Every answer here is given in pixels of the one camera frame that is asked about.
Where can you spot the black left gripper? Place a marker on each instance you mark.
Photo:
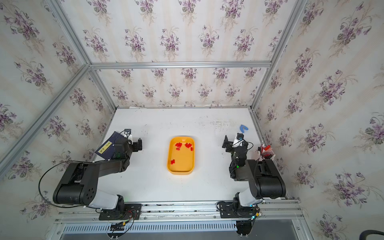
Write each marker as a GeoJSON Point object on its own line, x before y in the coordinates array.
{"type": "Point", "coordinates": [135, 145]}

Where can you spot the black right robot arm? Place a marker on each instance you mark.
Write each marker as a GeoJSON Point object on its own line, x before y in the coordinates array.
{"type": "Point", "coordinates": [262, 175]}

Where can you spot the aluminium mounting rail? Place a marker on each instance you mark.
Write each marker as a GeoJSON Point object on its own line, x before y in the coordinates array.
{"type": "Point", "coordinates": [192, 211]}

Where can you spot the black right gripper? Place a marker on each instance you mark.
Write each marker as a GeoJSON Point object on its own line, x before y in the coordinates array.
{"type": "Point", "coordinates": [229, 145]}

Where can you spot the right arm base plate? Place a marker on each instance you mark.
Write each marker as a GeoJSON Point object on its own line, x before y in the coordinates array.
{"type": "Point", "coordinates": [232, 210]}

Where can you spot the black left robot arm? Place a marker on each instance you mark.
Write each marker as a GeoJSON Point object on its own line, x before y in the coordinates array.
{"type": "Point", "coordinates": [79, 184]}

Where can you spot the pink pen cup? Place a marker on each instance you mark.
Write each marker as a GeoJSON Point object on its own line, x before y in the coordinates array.
{"type": "Point", "coordinates": [266, 152]}

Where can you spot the blue plastic clip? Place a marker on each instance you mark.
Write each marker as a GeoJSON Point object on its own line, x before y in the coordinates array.
{"type": "Point", "coordinates": [243, 129]}

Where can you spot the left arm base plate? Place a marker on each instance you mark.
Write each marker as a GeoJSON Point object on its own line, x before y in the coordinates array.
{"type": "Point", "coordinates": [129, 211]}

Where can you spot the dark blue notebook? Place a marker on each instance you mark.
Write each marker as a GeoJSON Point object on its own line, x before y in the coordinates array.
{"type": "Point", "coordinates": [107, 149]}

